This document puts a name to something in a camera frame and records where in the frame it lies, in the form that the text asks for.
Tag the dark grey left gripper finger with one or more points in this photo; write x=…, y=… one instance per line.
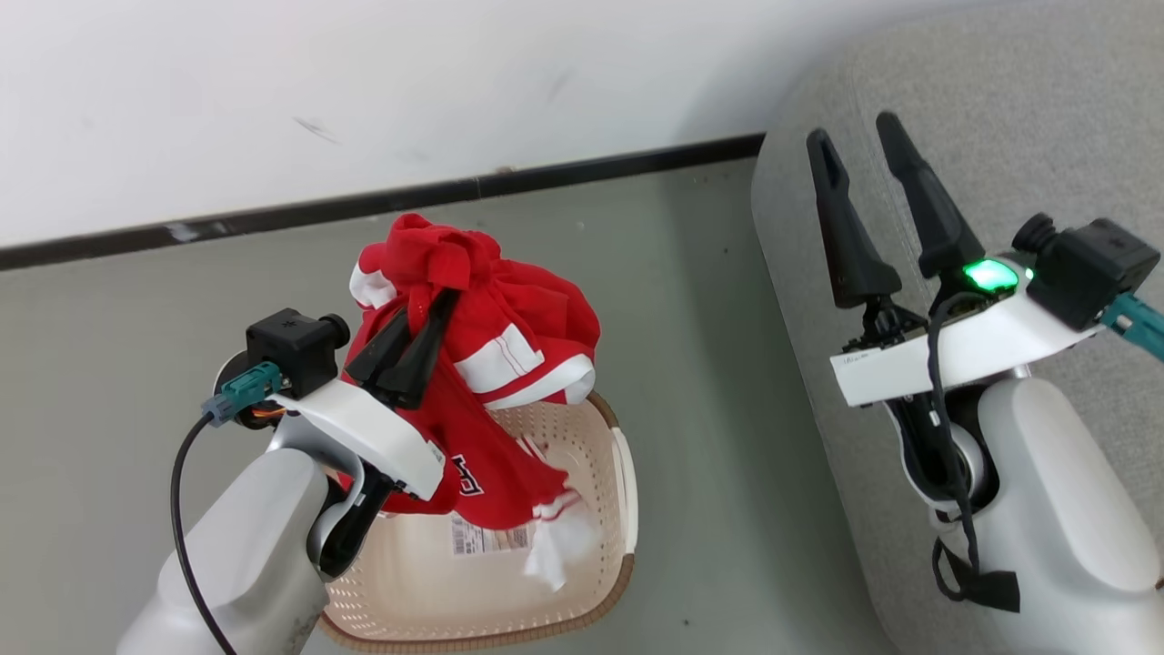
x=375, y=350
x=420, y=359

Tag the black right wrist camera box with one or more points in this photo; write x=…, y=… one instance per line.
x=1091, y=268

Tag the cream perforated laundry basket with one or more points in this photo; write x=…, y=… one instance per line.
x=427, y=591

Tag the paper barcode label sticker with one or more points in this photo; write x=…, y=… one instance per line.
x=491, y=539

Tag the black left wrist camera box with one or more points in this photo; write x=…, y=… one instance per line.
x=293, y=348

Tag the teal camera connector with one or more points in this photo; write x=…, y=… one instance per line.
x=244, y=388
x=1137, y=323

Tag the grey fabric sofa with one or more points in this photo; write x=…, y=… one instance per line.
x=1018, y=109

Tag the black wall baseboard strip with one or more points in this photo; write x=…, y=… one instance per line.
x=382, y=202

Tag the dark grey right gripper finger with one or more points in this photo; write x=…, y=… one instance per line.
x=932, y=209
x=846, y=236

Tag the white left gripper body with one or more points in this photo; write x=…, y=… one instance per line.
x=377, y=432

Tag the teal right camera connector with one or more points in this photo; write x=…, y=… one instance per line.
x=1137, y=323

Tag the teal left camera connector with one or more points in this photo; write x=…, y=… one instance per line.
x=244, y=388

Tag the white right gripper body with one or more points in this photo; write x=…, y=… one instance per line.
x=973, y=346

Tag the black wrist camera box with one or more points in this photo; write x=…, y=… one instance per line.
x=1091, y=268
x=293, y=348

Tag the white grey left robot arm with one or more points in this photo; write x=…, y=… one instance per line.
x=245, y=555

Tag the red white jersey garment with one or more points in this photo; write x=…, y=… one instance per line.
x=509, y=327

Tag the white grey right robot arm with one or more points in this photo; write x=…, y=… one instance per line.
x=1064, y=528

